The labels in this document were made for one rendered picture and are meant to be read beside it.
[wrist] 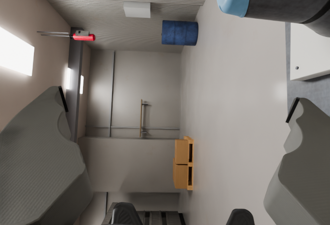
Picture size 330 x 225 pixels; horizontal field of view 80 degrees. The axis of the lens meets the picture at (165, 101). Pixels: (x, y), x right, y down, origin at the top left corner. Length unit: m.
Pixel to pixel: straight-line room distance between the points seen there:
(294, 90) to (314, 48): 0.14
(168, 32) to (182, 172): 3.45
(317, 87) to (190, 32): 4.68
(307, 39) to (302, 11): 0.19
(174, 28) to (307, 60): 4.66
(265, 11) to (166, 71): 7.76
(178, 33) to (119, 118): 4.29
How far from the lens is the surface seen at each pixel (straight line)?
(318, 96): 0.63
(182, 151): 5.13
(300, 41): 0.66
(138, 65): 8.22
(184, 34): 5.18
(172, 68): 8.19
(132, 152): 7.29
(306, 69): 0.62
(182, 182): 5.33
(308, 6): 0.46
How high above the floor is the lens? 1.01
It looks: 3 degrees down
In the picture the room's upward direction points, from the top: 88 degrees counter-clockwise
